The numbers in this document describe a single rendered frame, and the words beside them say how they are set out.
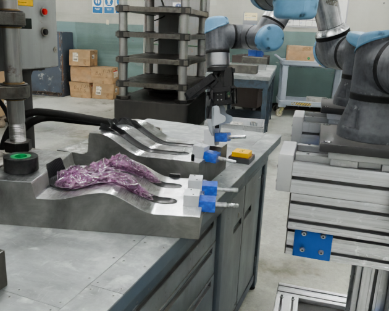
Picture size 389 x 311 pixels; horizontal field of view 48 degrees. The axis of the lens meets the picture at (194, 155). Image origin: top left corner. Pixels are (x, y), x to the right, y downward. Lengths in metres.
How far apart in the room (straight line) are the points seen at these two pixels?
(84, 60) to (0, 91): 6.43
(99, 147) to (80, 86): 6.79
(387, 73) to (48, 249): 0.77
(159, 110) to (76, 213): 4.32
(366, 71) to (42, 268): 0.76
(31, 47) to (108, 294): 1.32
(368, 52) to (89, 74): 7.27
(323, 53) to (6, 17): 1.08
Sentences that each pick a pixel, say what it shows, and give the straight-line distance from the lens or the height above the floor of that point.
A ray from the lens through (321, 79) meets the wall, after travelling 7.72.
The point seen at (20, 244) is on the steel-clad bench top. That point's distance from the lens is 1.03.
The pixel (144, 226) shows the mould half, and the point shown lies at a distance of 1.02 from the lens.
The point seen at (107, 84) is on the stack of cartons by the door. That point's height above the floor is 0.26.
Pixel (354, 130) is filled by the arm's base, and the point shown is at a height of 1.06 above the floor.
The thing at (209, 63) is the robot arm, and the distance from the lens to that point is 1.39.
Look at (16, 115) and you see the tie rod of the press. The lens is 1.73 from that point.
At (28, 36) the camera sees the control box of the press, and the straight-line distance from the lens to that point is 1.94.
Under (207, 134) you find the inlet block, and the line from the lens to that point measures 1.40.
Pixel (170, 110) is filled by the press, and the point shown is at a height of 0.32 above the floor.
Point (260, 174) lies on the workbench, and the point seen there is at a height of 0.62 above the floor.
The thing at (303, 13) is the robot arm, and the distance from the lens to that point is 0.79.
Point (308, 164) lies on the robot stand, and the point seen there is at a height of 0.98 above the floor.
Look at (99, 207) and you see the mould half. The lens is 1.02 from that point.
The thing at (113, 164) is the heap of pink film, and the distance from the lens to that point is 1.16.
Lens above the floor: 1.26
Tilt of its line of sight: 16 degrees down
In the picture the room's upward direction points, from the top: 3 degrees clockwise
